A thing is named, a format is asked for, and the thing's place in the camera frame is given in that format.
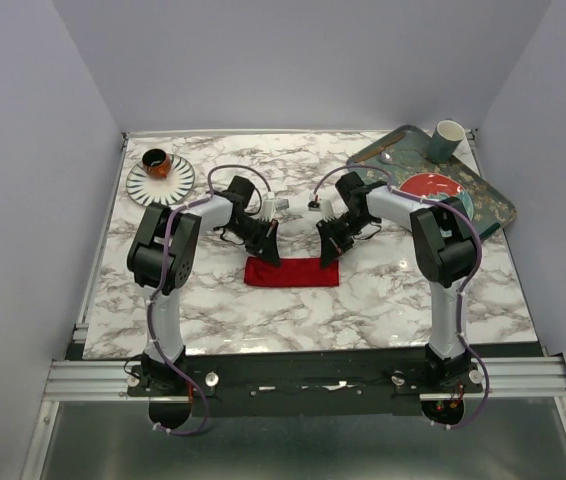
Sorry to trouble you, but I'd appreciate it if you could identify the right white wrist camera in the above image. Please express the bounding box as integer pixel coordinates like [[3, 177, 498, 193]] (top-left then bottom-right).
[[307, 194, 336, 221]]

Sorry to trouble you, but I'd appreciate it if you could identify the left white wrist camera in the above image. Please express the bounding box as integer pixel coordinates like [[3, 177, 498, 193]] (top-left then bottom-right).
[[258, 192, 289, 221]]

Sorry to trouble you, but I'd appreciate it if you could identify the brown black teacup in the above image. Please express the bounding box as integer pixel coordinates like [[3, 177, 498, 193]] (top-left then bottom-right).
[[141, 148, 172, 180]]

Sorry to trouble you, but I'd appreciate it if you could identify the red blue patterned plate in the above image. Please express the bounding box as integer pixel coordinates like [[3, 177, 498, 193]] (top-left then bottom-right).
[[399, 173, 474, 219]]

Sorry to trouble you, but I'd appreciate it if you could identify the green floral tray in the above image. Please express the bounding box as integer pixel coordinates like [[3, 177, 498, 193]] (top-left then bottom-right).
[[347, 125, 516, 238]]

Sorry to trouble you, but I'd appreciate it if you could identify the dark green white cup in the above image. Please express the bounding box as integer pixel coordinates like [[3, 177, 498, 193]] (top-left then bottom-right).
[[427, 119, 465, 164]]

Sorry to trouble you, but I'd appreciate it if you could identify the aluminium rail frame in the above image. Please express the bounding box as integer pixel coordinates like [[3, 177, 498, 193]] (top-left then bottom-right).
[[18, 319, 566, 480]]

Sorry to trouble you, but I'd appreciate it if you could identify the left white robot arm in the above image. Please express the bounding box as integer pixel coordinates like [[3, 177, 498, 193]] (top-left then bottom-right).
[[127, 176, 281, 395]]

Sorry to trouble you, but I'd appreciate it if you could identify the silver spoon on tray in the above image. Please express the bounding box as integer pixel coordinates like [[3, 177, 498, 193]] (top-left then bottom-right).
[[372, 151, 394, 165]]

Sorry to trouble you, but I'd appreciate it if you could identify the striped white saucer plate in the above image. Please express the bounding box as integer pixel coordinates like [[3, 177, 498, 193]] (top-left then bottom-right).
[[126, 154, 196, 207]]

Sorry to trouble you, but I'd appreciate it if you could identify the red cloth napkin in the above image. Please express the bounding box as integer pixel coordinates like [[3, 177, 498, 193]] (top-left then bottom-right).
[[244, 257, 340, 288]]

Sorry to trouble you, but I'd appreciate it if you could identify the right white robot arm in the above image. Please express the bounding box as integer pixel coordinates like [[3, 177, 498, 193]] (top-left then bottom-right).
[[308, 171, 483, 392]]

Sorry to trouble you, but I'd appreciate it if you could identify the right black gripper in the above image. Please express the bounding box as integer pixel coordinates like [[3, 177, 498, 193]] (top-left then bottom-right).
[[316, 211, 375, 269]]

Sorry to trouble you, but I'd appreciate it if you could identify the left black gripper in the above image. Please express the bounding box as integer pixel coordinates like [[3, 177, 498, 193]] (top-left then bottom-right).
[[223, 214, 281, 267]]

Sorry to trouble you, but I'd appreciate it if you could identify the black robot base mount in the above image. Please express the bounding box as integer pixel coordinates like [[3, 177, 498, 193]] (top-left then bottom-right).
[[126, 347, 483, 431]]

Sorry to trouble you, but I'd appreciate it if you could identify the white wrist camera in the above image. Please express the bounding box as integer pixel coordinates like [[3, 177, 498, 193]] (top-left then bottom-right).
[[258, 192, 289, 221], [307, 194, 336, 221]]

